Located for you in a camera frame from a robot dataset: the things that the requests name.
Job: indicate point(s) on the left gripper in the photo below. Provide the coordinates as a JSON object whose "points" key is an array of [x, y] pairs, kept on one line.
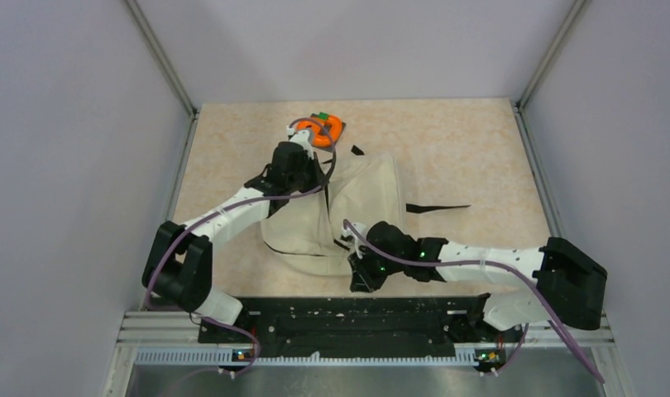
{"points": [[318, 174]]}

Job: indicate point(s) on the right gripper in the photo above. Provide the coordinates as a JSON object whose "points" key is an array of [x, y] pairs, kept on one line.
{"points": [[362, 279]]}

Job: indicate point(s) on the cream canvas backpack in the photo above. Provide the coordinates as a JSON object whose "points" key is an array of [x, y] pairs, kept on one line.
{"points": [[306, 233]]}

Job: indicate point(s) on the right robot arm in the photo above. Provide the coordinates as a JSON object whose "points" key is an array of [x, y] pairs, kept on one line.
{"points": [[556, 282]]}

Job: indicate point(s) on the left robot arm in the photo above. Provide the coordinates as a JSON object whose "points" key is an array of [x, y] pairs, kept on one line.
{"points": [[179, 268]]}

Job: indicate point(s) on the orange plastic toy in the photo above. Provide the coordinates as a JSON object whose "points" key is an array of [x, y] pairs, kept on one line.
{"points": [[327, 131]]}

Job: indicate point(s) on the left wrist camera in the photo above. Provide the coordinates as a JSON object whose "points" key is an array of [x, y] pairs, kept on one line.
{"points": [[301, 137]]}

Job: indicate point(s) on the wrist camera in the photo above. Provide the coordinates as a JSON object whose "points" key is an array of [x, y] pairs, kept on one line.
{"points": [[354, 233], [301, 137]]}

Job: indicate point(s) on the grey toy base plate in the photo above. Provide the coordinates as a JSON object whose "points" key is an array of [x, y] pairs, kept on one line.
{"points": [[335, 137]]}

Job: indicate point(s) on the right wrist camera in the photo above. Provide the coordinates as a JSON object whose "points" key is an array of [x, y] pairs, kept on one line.
{"points": [[354, 233]]}

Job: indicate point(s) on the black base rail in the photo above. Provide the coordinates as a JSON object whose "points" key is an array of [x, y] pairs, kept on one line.
{"points": [[361, 328]]}

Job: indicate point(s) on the aluminium frame rail left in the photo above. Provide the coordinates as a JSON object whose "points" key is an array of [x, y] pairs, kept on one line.
{"points": [[156, 113]]}

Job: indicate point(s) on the aluminium frame rail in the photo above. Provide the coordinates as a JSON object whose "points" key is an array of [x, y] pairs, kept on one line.
{"points": [[587, 127], [156, 113]]}

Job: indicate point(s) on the aluminium frame rail right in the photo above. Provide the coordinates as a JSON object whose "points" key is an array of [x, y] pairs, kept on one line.
{"points": [[587, 127]]}

